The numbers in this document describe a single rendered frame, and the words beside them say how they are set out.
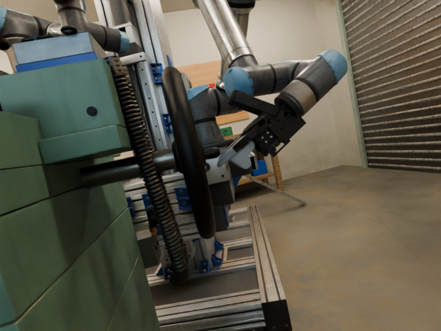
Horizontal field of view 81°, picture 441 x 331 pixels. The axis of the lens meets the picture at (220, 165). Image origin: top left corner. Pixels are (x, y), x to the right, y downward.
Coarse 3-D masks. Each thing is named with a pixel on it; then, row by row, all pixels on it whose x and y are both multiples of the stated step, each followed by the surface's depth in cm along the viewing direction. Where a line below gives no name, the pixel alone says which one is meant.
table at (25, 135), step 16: (0, 112) 26; (0, 128) 25; (16, 128) 28; (32, 128) 31; (112, 128) 32; (0, 144) 25; (16, 144) 27; (32, 144) 30; (48, 144) 31; (64, 144) 31; (80, 144) 32; (96, 144) 32; (112, 144) 32; (128, 144) 36; (0, 160) 24; (16, 160) 26; (32, 160) 29; (48, 160) 31; (64, 160) 32; (80, 160) 43
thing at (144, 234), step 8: (136, 232) 73; (144, 232) 71; (152, 232) 69; (144, 240) 66; (152, 240) 67; (144, 248) 66; (152, 248) 67; (144, 256) 67; (152, 256) 67; (144, 264) 67; (152, 264) 67
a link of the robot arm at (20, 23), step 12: (0, 12) 89; (12, 12) 92; (0, 24) 89; (12, 24) 91; (24, 24) 94; (36, 24) 98; (12, 36) 91; (24, 36) 93; (12, 48) 92; (12, 60) 92
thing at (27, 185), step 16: (96, 160) 50; (112, 160) 60; (0, 176) 24; (16, 176) 26; (32, 176) 29; (48, 176) 32; (64, 176) 36; (80, 176) 41; (0, 192) 23; (16, 192) 25; (32, 192) 28; (48, 192) 31; (0, 208) 23; (16, 208) 25
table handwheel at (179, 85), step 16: (176, 80) 34; (176, 96) 32; (176, 112) 31; (176, 128) 31; (192, 128) 31; (176, 144) 31; (192, 144) 30; (128, 160) 42; (160, 160) 42; (176, 160) 42; (192, 160) 30; (96, 176) 41; (112, 176) 41; (128, 176) 42; (192, 176) 31; (192, 192) 31; (208, 192) 32; (192, 208) 33; (208, 208) 33; (208, 224) 35
